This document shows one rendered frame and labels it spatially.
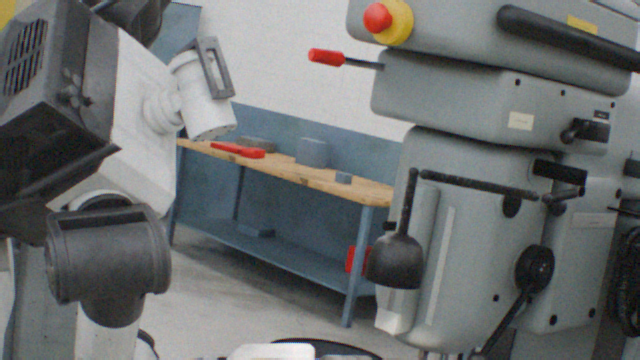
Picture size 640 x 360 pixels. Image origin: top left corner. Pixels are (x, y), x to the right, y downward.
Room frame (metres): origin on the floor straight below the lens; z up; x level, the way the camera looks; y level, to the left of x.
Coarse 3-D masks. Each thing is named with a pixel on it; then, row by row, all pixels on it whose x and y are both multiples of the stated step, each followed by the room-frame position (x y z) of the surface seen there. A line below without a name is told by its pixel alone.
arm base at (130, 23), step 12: (84, 0) 1.33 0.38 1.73; (96, 0) 1.33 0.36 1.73; (132, 0) 1.33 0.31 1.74; (144, 0) 1.33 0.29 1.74; (108, 12) 1.33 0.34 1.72; (120, 12) 1.32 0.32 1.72; (132, 12) 1.32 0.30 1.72; (120, 24) 1.33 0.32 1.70; (132, 24) 1.33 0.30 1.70; (132, 36) 1.35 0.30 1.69; (156, 36) 1.45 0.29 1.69
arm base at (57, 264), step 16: (112, 208) 1.17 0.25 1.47; (128, 208) 1.18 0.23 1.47; (144, 208) 1.18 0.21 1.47; (48, 224) 1.11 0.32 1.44; (64, 224) 1.13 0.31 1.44; (80, 224) 1.14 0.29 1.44; (96, 224) 1.15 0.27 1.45; (112, 224) 1.16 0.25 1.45; (160, 224) 1.14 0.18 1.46; (48, 240) 1.09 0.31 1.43; (160, 240) 1.12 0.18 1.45; (48, 256) 1.09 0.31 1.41; (64, 256) 1.06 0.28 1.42; (160, 256) 1.11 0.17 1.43; (48, 272) 1.11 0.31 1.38; (64, 272) 1.06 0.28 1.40; (160, 272) 1.11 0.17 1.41; (64, 288) 1.06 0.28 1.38; (160, 288) 1.12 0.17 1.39; (64, 304) 1.08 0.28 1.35
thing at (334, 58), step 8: (312, 48) 1.27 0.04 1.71; (320, 48) 1.28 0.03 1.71; (312, 56) 1.27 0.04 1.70; (320, 56) 1.27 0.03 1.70; (328, 56) 1.28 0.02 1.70; (336, 56) 1.29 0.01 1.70; (344, 56) 1.30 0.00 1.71; (328, 64) 1.29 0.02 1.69; (336, 64) 1.29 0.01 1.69; (344, 64) 1.31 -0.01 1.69; (352, 64) 1.32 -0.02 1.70; (360, 64) 1.33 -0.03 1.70; (368, 64) 1.34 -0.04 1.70; (376, 64) 1.35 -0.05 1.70; (384, 64) 1.36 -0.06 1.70
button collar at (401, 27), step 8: (384, 0) 1.22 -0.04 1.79; (392, 0) 1.21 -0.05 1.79; (392, 8) 1.21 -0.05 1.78; (400, 8) 1.20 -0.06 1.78; (408, 8) 1.21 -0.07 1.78; (392, 16) 1.21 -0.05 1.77; (400, 16) 1.20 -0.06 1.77; (408, 16) 1.20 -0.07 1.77; (392, 24) 1.21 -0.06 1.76; (400, 24) 1.20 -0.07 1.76; (408, 24) 1.20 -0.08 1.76; (384, 32) 1.22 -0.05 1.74; (392, 32) 1.21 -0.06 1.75; (400, 32) 1.20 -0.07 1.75; (408, 32) 1.21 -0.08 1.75; (376, 40) 1.23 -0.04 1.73; (384, 40) 1.21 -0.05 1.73; (392, 40) 1.21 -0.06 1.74; (400, 40) 1.21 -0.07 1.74
